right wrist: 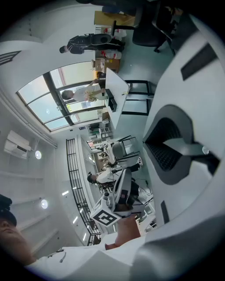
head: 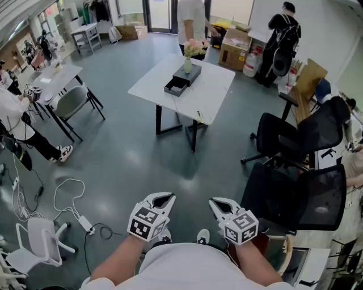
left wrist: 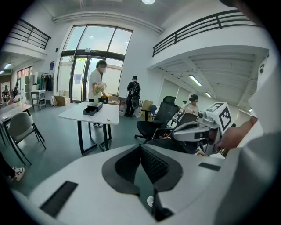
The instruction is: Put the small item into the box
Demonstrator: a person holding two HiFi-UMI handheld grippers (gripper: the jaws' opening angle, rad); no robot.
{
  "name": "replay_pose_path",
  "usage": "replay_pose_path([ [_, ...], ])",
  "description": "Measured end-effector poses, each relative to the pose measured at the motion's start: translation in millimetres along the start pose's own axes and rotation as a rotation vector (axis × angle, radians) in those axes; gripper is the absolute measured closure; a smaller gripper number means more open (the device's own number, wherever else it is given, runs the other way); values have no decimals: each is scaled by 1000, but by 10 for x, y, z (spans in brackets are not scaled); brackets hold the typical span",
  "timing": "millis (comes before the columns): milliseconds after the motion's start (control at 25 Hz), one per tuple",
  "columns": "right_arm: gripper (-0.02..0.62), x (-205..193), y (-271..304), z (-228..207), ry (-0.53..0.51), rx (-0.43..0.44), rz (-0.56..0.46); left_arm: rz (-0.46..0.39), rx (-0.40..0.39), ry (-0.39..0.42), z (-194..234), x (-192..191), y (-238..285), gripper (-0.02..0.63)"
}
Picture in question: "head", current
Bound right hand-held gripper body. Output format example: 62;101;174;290
217;208;259;246

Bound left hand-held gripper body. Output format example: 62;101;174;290
126;198;170;243

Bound dark green drawer box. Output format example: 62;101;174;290
163;63;202;98

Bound person's left forearm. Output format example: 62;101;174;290
90;234;149;284

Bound person's right forearm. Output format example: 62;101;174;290
234;240;284;287

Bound large cardboard box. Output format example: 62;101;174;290
218;27;252;72

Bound low cardboard box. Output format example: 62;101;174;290
115;24;149;41

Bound person's right shoe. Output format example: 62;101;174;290
196;228;211;245

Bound white power strip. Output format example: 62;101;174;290
78;215;96;236

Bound person's white shirt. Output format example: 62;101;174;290
80;242;293;290

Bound black mesh office chair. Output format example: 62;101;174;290
240;96;352;171
239;162;348;236

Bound white swivel chair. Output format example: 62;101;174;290
5;216;79;275

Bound white marble table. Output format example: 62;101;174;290
127;53;236;153
29;64;85;144

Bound grey shell chair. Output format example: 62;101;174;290
52;84;106;142

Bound clear water bottle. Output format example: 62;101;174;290
242;52;260;79

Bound blue chair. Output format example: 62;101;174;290
311;78;332;113

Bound pink artificial flowers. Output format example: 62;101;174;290
183;39;209;60

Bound white bag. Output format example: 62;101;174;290
108;25;123;44

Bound black bin yellow lid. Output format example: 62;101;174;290
211;22;230;49

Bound glass entrance door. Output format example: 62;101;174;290
143;0;179;33

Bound small grey metal table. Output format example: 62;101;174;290
70;22;103;57

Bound black cable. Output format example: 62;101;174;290
83;223;123;275

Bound white cable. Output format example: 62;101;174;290
53;178;86;224

